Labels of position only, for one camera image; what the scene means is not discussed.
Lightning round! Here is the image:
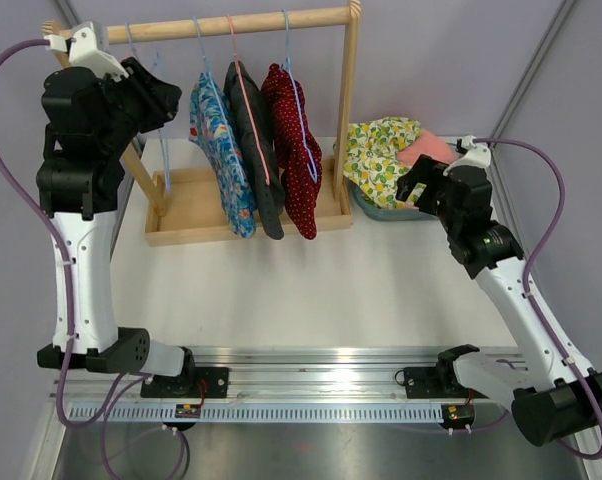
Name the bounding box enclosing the red dotted skirt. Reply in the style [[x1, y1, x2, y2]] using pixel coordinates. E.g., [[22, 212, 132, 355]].
[[261, 63, 322, 240]]

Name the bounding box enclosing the slotted grey cable duct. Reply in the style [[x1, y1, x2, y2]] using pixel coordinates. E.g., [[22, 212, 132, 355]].
[[68, 403, 445, 424]]

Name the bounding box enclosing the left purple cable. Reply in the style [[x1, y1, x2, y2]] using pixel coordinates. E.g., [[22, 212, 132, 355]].
[[0, 39, 152, 431]]

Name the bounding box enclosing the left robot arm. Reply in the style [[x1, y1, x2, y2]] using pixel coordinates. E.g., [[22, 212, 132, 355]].
[[36, 57, 229, 399]]

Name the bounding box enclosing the teal plastic tub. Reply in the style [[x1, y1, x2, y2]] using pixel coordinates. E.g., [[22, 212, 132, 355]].
[[343, 140, 429, 222]]

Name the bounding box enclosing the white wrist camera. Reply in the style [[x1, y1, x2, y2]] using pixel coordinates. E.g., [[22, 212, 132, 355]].
[[443, 135, 492, 176], [41, 20, 129, 82]]

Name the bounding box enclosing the dark grey dotted skirt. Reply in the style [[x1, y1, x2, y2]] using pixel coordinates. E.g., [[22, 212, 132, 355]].
[[223, 61, 285, 240]]

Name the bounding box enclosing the left aluminium frame post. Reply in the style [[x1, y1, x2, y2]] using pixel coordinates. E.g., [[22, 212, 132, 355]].
[[52, 0, 82, 28]]

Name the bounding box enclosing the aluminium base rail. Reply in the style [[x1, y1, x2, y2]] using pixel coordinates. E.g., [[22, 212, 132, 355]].
[[48, 345, 593, 404]]

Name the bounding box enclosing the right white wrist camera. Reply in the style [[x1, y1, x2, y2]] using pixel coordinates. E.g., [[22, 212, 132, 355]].
[[443, 135, 492, 176]]

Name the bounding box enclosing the aluminium frame post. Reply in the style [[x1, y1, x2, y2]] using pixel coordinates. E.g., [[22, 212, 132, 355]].
[[52, 0, 82, 28], [484, 0, 582, 151]]

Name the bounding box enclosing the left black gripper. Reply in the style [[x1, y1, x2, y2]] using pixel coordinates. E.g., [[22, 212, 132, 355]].
[[94, 56, 182, 157]]

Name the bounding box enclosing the yellow lemon print skirt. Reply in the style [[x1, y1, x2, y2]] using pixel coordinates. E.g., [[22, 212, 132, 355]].
[[343, 116, 423, 210]]

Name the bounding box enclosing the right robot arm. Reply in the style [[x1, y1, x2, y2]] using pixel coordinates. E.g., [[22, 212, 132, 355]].
[[397, 155, 602, 446]]

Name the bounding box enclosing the right aluminium frame post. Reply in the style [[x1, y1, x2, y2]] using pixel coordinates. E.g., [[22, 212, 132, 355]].
[[484, 0, 582, 151]]

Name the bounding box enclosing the pink pleated skirt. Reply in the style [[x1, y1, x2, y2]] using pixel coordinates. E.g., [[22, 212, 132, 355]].
[[396, 130, 458, 167]]

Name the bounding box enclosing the blue floral skirt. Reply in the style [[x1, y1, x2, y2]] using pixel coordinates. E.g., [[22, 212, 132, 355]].
[[189, 72, 257, 238]]

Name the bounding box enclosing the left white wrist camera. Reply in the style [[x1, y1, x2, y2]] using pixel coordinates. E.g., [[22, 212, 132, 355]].
[[41, 20, 129, 82]]

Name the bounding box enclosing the wooden clothes rack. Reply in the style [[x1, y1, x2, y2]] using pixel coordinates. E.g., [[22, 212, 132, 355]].
[[39, 0, 365, 248]]

